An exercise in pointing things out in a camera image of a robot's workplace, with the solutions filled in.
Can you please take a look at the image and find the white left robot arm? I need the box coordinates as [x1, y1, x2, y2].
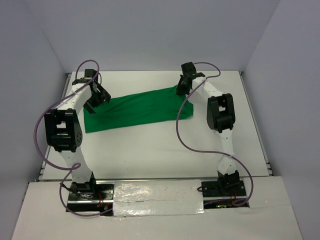
[44, 69, 111, 200]

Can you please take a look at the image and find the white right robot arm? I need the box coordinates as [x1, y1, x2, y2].
[175, 62, 241, 198]

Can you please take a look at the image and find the green t shirt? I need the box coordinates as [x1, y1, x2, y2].
[83, 86, 194, 134]

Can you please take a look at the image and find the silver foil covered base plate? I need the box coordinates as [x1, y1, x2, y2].
[112, 179, 205, 217]

